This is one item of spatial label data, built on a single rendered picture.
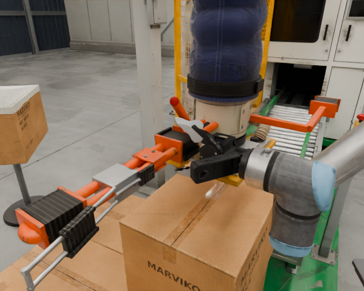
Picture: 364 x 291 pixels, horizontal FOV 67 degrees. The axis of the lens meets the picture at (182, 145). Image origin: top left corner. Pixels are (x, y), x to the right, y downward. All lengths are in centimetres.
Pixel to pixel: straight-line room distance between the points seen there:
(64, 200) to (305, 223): 45
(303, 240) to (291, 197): 10
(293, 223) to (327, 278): 159
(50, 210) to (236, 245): 54
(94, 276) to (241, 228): 70
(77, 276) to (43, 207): 88
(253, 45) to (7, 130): 168
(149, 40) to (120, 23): 1044
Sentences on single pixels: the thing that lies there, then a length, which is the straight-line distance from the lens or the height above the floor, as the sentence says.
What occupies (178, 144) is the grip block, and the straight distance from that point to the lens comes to 66.
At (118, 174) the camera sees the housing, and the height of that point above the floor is 125.
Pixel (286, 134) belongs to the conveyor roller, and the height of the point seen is 53.
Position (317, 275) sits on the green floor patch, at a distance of 219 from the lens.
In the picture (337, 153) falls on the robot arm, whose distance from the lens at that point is 72.
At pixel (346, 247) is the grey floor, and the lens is 247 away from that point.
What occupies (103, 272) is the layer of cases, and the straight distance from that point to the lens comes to 135.
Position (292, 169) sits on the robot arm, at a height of 127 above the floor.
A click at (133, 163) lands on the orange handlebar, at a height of 124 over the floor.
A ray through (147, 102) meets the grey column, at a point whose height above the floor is 87.
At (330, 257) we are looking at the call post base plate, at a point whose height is 0.
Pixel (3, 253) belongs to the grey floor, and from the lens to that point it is 247.
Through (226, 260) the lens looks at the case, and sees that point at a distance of 82.
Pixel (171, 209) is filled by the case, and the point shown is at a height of 94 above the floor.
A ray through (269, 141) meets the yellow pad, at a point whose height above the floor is 113.
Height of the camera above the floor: 155
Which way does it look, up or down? 26 degrees down
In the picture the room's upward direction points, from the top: straight up
